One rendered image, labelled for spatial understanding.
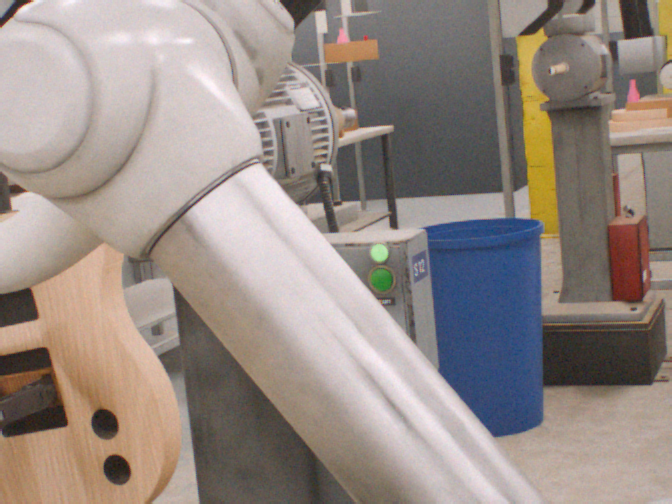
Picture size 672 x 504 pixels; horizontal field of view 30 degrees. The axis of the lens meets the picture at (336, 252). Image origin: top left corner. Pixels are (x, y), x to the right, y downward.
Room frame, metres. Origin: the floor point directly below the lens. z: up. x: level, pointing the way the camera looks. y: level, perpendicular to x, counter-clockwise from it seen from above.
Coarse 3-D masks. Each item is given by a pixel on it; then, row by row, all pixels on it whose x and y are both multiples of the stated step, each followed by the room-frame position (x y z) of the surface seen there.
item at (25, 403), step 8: (24, 392) 1.38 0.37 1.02; (32, 392) 1.39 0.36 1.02; (8, 400) 1.35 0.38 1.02; (16, 400) 1.36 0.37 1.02; (24, 400) 1.37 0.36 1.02; (32, 400) 1.38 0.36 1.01; (40, 400) 1.39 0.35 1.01; (0, 408) 1.34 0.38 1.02; (8, 408) 1.35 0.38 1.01; (16, 408) 1.36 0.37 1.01; (24, 408) 1.37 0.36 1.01; (32, 408) 1.38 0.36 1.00; (40, 408) 1.39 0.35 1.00; (8, 416) 1.34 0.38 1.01; (16, 416) 1.35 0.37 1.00; (0, 424) 1.32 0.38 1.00
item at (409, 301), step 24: (336, 240) 1.66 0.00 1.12; (360, 240) 1.63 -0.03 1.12; (384, 240) 1.62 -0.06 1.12; (408, 240) 1.61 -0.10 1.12; (360, 264) 1.62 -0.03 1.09; (384, 264) 1.61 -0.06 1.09; (408, 264) 1.61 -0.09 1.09; (408, 288) 1.60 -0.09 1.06; (408, 312) 1.60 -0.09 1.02; (432, 312) 1.68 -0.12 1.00; (408, 336) 1.60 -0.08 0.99; (432, 336) 1.67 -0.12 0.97; (432, 360) 1.66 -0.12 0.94
